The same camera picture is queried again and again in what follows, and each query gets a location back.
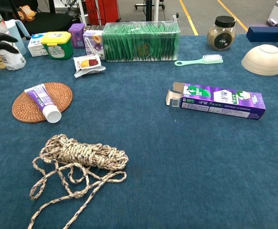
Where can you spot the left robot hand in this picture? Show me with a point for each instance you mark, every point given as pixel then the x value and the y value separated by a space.
pixel 0 39

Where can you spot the purple white toothpaste tube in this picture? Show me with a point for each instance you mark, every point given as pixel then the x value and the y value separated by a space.
pixel 42 97

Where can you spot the purple toothpaste box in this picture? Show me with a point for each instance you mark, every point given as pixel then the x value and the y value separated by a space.
pixel 220 102

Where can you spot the small purple box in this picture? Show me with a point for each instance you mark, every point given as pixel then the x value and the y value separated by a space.
pixel 76 34

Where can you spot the black remote-like box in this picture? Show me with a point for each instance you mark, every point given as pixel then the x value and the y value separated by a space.
pixel 97 27

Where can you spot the clear box of green sachets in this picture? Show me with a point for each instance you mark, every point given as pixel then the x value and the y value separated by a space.
pixel 141 43

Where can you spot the navy blue long box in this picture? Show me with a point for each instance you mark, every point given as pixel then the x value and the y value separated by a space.
pixel 263 34

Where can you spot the light blue plastic pitcher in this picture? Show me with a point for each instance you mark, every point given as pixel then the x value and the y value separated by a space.
pixel 16 29

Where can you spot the white blue milk carton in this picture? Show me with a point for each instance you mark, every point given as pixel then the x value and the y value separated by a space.
pixel 35 45

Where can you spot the brown monkey plush toy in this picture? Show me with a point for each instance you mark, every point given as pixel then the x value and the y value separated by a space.
pixel 26 13

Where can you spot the green container yellow lid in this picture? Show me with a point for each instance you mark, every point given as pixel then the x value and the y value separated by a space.
pixel 56 46

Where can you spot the round woven rattan coaster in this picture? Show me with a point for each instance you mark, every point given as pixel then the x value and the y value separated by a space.
pixel 59 95

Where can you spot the white snack packet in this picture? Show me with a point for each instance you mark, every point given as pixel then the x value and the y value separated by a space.
pixel 88 64

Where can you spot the purple white drink carton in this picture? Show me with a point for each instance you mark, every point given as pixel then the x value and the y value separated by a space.
pixel 93 43

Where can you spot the red cabinet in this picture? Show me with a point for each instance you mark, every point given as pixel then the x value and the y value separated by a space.
pixel 103 10

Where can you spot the white power strip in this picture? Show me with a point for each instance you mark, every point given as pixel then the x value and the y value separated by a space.
pixel 175 16

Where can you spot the blue table cloth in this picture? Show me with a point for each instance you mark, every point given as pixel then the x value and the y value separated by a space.
pixel 153 155

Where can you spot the mint green brush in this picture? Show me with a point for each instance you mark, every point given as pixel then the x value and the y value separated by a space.
pixel 211 59

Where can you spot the glass jar black lid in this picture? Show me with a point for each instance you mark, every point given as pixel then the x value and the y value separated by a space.
pixel 221 35

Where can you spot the beige upturned bowl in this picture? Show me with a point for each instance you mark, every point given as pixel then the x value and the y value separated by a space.
pixel 263 60

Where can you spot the white frame leg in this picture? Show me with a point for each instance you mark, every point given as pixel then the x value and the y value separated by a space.
pixel 82 10

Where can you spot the white post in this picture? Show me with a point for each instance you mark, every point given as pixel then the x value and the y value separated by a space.
pixel 156 7

